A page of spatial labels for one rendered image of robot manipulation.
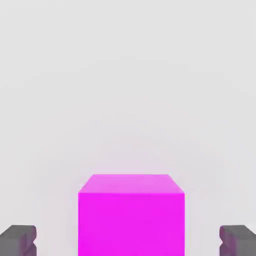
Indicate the small magenta cube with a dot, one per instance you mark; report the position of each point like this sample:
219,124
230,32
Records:
131,220

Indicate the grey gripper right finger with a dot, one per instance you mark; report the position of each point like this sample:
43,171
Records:
240,240

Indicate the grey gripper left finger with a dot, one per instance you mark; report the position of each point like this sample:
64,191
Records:
14,240

